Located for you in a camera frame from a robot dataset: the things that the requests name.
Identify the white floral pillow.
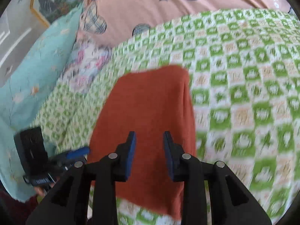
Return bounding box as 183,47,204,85
58,39,112,94

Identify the orange knit sweater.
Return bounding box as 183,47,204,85
87,66,196,220

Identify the person's left hand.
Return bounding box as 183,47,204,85
34,183,55,197

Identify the green white checkered blanket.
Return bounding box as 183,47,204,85
33,9,299,224

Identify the teal floral pillow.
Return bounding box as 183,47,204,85
1,6,82,202

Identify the pink quilt with plaid hearts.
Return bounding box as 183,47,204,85
77,0,291,47

